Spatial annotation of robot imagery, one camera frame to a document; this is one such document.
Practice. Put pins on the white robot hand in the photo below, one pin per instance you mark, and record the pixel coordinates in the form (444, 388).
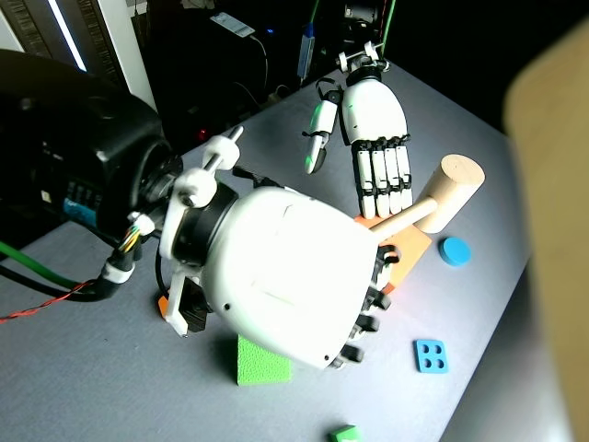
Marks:
(373, 110)
(285, 267)

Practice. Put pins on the wooden mallet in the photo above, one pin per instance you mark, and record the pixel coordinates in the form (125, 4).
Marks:
(453, 189)

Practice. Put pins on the green block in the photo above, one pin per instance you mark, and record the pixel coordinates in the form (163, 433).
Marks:
(257, 368)

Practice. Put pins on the orange hexagon block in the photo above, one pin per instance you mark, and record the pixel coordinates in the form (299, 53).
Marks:
(162, 307)

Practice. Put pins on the blue square four-hole block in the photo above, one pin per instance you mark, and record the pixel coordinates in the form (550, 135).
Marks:
(416, 357)

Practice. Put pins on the white USB adapter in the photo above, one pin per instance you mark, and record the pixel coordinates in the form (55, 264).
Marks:
(306, 55)

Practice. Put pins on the blue round disc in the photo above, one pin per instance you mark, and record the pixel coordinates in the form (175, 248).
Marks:
(454, 251)

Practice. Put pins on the flat white labelled device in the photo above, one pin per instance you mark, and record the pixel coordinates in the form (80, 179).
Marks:
(232, 24)

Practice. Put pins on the green letter cube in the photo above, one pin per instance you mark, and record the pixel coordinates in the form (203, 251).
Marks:
(345, 435)

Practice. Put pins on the blurred tan board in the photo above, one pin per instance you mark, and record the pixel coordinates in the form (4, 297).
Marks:
(561, 230)

